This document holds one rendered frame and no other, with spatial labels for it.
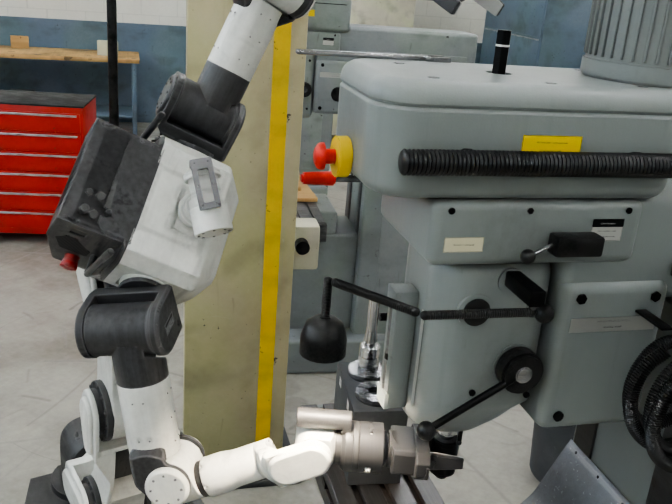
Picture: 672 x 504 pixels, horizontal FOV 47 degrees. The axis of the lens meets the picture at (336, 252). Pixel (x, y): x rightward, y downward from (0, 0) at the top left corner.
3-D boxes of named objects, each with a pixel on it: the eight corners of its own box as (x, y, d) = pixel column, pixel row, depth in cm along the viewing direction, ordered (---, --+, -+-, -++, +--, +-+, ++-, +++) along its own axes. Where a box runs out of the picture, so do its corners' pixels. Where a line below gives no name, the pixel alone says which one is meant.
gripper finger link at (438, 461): (461, 469, 136) (426, 467, 136) (463, 454, 135) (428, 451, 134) (462, 475, 134) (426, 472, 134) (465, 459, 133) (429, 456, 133)
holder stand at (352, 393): (346, 485, 170) (353, 406, 163) (331, 429, 190) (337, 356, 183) (400, 484, 172) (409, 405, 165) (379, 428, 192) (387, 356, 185)
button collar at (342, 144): (337, 181, 111) (341, 140, 109) (328, 171, 117) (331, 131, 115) (351, 182, 112) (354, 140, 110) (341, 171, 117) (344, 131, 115)
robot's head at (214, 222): (185, 243, 135) (202, 230, 127) (173, 187, 136) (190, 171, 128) (220, 239, 138) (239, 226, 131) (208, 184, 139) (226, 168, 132)
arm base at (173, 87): (141, 133, 152) (152, 131, 141) (167, 73, 152) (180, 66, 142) (210, 165, 158) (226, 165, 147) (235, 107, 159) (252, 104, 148)
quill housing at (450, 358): (420, 452, 123) (445, 264, 112) (382, 386, 141) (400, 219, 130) (529, 443, 128) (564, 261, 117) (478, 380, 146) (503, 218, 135)
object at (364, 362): (380, 367, 180) (382, 346, 178) (373, 376, 176) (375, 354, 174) (361, 362, 182) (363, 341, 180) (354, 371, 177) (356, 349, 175)
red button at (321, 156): (316, 173, 111) (318, 145, 110) (310, 166, 115) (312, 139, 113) (338, 173, 112) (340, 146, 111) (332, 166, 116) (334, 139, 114)
